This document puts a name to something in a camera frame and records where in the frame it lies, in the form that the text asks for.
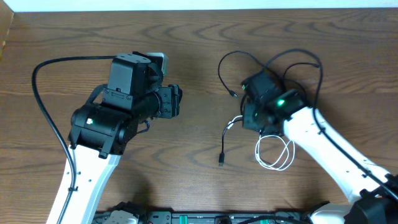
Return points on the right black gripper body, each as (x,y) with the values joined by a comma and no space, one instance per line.
(250,121)

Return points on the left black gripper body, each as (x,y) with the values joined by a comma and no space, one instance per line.
(171,97)

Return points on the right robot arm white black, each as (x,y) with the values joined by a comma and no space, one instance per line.
(370,189)

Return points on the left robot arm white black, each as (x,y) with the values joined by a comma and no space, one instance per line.
(102,127)

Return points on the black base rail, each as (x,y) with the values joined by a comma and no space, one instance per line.
(128,212)

